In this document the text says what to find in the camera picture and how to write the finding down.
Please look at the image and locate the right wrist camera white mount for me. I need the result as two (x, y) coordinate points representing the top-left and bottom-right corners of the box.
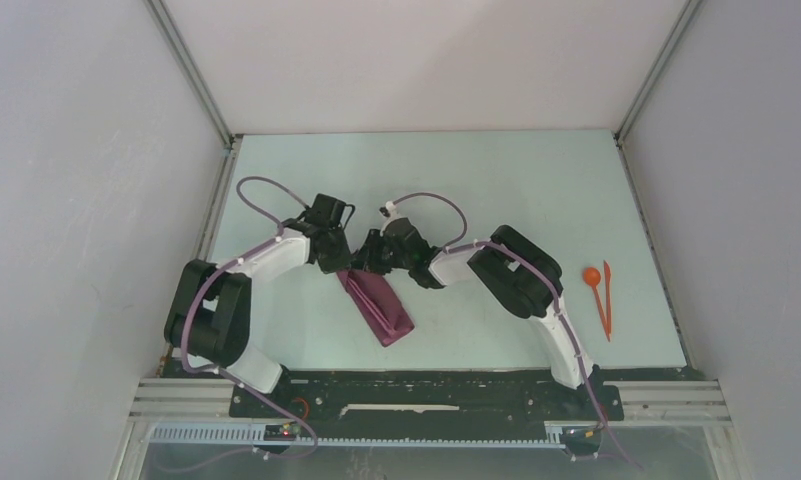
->
(379, 201), (404, 233)

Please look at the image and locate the aluminium corner post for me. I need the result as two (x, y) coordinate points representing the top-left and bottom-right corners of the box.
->
(143, 0), (235, 149)
(614, 0), (704, 147)

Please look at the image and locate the white cable duct strip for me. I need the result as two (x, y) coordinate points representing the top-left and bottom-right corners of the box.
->
(148, 422), (600, 449)

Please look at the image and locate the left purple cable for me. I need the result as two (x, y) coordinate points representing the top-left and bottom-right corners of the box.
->
(179, 176), (319, 462)

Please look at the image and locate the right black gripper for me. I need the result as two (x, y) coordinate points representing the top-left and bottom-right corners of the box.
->
(351, 229), (413, 276)

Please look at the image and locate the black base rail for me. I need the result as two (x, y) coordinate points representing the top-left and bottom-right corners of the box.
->
(270, 369), (624, 440)

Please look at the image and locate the small orange object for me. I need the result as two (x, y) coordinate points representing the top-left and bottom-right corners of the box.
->
(582, 267), (607, 339)

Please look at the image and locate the maroon satin cloth napkin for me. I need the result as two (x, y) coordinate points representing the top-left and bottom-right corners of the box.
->
(336, 270), (415, 347)

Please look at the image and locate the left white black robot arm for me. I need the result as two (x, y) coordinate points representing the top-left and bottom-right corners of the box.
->
(163, 194), (355, 417)

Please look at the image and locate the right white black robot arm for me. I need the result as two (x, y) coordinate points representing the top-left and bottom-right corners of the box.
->
(352, 217), (598, 418)

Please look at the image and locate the orange plastic knife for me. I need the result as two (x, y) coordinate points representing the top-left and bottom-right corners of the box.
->
(603, 260), (613, 342)

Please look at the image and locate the left aluminium corner post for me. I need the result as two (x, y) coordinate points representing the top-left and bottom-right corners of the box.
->
(143, 0), (235, 149)

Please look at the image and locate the right aluminium corner post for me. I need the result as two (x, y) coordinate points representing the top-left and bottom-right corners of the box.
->
(614, 0), (704, 147)

